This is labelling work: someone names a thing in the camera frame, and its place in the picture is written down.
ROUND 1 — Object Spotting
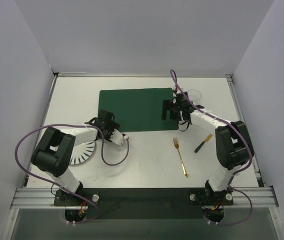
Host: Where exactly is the aluminium front frame rail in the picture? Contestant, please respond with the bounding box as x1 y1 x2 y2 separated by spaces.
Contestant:
10 187 279 210

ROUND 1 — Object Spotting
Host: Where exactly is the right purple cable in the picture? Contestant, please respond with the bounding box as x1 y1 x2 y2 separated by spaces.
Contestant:
169 69 255 226

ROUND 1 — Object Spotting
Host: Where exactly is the white plate with black stripes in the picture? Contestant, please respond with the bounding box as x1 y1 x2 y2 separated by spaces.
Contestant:
69 141 96 166

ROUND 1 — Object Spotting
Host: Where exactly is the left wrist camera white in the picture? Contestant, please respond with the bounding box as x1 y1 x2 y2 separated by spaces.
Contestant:
110 131 129 146

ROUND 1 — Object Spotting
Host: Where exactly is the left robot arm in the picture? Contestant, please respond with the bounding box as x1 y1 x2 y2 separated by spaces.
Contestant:
31 110 129 206

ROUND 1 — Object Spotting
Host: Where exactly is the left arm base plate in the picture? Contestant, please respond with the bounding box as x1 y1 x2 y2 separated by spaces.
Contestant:
53 190 92 207

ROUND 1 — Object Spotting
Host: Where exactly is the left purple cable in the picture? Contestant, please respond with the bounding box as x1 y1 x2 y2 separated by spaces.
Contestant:
15 123 130 224

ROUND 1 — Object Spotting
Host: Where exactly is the green placemat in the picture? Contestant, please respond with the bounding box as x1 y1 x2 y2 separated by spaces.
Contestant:
98 88 178 132

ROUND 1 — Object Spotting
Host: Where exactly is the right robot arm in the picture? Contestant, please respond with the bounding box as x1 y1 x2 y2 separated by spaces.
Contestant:
161 92 255 204

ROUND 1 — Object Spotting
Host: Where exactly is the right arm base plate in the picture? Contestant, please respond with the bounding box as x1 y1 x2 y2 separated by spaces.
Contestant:
188 188 234 207

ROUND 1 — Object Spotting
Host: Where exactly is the clear plastic cup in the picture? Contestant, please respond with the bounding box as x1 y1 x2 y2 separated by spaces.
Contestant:
187 89 202 103

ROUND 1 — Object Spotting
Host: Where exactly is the purple cable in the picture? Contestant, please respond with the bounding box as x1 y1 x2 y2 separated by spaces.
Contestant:
169 69 255 226
15 123 130 224

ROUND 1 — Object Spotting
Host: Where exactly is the gold fork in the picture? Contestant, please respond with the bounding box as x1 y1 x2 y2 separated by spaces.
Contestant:
172 137 189 178

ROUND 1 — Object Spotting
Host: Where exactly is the green handled gold knife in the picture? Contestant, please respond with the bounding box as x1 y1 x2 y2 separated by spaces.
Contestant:
194 134 213 153

